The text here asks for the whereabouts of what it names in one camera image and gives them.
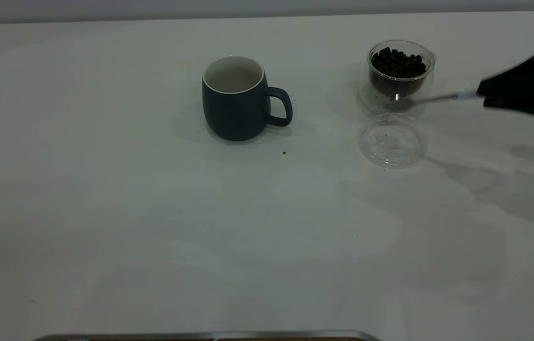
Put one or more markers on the grey-blue mug with white interior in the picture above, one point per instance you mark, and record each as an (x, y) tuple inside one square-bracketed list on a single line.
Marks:
[(233, 116)]

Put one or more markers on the dark coffee beans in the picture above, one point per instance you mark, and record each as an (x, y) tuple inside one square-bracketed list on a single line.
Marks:
[(398, 64)]

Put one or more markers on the clear round glass dish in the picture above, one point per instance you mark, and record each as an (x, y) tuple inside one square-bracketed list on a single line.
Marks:
[(392, 142)]

